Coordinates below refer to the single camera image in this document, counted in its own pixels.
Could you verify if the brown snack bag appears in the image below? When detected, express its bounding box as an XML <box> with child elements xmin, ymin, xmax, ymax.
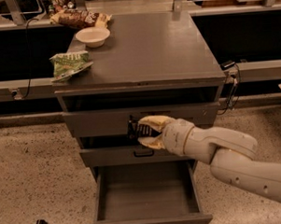
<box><xmin>50</xmin><ymin>9</ymin><xmax>111</xmax><ymax>30</ymax></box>

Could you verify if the grey bottom drawer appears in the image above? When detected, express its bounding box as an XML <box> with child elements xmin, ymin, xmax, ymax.
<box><xmin>92</xmin><ymin>161</ymin><xmax>213</xmax><ymax>224</ymax></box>

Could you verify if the grey drawer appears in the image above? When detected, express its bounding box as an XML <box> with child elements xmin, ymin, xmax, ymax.
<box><xmin>92</xmin><ymin>161</ymin><xmax>213</xmax><ymax>224</ymax></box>
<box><xmin>79</xmin><ymin>135</ymin><xmax>190</xmax><ymax>167</ymax></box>
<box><xmin>58</xmin><ymin>88</ymin><xmax>219</xmax><ymax>138</ymax></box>

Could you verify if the black cables right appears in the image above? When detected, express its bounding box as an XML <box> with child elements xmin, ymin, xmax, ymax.
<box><xmin>215</xmin><ymin>59</ymin><xmax>244</xmax><ymax>116</ymax></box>

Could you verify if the black rxbar chocolate bar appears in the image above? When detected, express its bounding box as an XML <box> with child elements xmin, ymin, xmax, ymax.
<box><xmin>127</xmin><ymin>117</ymin><xmax>160</xmax><ymax>140</ymax></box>

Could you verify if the white bowl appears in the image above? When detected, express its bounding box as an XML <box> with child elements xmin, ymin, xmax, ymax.
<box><xmin>76</xmin><ymin>27</ymin><xmax>110</xmax><ymax>48</ymax></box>

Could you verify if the grey drawer cabinet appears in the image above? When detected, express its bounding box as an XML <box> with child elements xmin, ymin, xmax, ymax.
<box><xmin>48</xmin><ymin>8</ymin><xmax>231</xmax><ymax>181</ymax></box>

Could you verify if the grey middle drawer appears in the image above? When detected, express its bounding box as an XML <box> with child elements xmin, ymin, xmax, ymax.
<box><xmin>79</xmin><ymin>135</ymin><xmax>190</xmax><ymax>167</ymax></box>

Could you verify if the black cable left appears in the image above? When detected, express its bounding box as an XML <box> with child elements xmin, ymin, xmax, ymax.
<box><xmin>18</xmin><ymin>17</ymin><xmax>44</xmax><ymax>100</ymax></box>

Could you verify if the green chip bag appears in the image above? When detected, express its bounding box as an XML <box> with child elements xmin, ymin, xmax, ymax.
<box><xmin>49</xmin><ymin>50</ymin><xmax>93</xmax><ymax>82</ymax></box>

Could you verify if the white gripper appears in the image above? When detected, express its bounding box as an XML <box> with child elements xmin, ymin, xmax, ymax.
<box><xmin>138</xmin><ymin>115</ymin><xmax>194</xmax><ymax>156</ymax></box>

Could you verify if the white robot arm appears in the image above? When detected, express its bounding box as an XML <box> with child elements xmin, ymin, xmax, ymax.
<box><xmin>138</xmin><ymin>115</ymin><xmax>281</xmax><ymax>203</ymax></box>

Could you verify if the grey top drawer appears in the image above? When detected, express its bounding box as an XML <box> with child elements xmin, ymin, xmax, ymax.
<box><xmin>58</xmin><ymin>88</ymin><xmax>219</xmax><ymax>138</ymax></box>

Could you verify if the black middle drawer handle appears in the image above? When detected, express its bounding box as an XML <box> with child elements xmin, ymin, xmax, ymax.
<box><xmin>133</xmin><ymin>149</ymin><xmax>154</xmax><ymax>158</ymax></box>

